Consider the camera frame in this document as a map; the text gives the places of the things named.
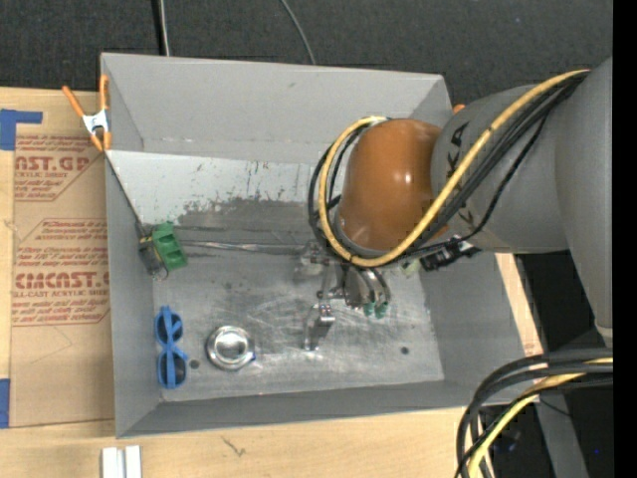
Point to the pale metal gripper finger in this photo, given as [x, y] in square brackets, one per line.
[314, 259]
[318, 326]

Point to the grey metal bin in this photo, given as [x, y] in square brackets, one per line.
[278, 287]

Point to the green and black block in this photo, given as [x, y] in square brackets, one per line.
[169, 247]

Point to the blue sunglasses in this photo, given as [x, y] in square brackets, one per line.
[170, 361]

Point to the brown cardboard board red print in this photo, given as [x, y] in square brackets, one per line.
[60, 267]

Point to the black cylinder on white bracket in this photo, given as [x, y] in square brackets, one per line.
[440, 257]

